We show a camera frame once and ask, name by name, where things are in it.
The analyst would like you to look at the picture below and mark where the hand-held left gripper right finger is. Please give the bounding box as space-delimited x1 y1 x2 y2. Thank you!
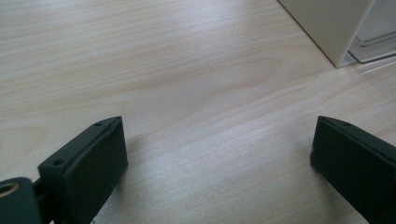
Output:
309 115 396 224

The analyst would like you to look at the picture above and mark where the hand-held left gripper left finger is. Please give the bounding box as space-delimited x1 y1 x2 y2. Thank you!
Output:
37 116 130 224

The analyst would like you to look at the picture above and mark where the clear plastic tray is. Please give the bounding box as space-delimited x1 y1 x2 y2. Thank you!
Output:
347 30 396 64

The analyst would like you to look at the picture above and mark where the white box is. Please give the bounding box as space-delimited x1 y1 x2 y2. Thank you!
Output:
277 0 376 69

